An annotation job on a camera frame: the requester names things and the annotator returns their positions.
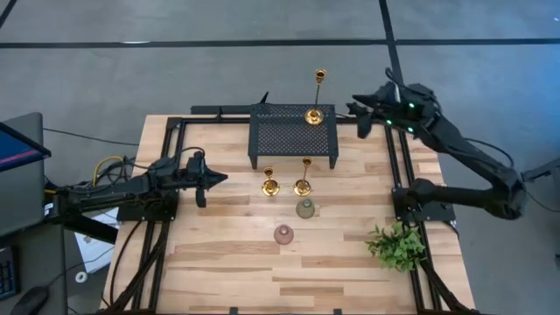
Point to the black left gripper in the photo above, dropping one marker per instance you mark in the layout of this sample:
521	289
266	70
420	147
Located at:
201	181

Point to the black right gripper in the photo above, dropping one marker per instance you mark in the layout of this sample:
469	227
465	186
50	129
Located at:
389	111

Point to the short brass candlestick holder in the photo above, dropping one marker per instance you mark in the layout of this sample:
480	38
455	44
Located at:
270	188

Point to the medium brass candlestick holder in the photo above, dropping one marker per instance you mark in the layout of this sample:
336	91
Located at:
302	188

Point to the pink ribbed glass vase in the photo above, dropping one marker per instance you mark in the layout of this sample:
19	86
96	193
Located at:
283	235

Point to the green ribbed glass vase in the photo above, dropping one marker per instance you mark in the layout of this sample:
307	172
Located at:
305	210

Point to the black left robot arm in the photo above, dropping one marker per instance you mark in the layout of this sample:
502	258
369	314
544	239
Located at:
131	186

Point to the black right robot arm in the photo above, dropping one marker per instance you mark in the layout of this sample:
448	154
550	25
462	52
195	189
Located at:
481	197

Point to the tall brass candlestick holder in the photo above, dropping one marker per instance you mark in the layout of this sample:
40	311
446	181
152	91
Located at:
314	116

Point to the black perforated metal stand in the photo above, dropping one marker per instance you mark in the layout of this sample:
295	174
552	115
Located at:
284	135

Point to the black support beam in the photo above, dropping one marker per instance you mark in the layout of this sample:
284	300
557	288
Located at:
92	228

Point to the white paper sheet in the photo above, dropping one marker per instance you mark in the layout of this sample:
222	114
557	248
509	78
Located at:
94	249

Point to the green plant in white pot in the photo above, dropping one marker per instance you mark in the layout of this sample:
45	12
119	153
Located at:
398	249

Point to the white tape roll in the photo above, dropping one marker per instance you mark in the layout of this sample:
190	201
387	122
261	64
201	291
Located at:
78	277

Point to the dark grey metal stand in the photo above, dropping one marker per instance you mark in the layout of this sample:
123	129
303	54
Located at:
542	170

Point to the dark grey desk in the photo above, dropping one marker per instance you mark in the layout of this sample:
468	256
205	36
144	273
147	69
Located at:
44	262

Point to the monitor with blue screen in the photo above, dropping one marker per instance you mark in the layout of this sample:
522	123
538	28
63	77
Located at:
17	149

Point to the black computer mouse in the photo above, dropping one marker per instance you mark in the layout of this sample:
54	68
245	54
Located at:
30	302

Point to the black keyboard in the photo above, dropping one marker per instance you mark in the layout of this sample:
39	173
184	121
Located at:
8	273

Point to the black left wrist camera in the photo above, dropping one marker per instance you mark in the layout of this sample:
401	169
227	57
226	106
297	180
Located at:
197	162

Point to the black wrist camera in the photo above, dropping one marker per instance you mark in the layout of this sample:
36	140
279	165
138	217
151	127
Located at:
393	91
197	162

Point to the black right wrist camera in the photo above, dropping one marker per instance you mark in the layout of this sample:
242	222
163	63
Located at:
393	91

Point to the black aluminium table frame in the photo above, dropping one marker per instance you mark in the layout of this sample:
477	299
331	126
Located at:
219	109

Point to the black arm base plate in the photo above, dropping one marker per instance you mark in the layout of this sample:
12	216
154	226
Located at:
437	214
131	214

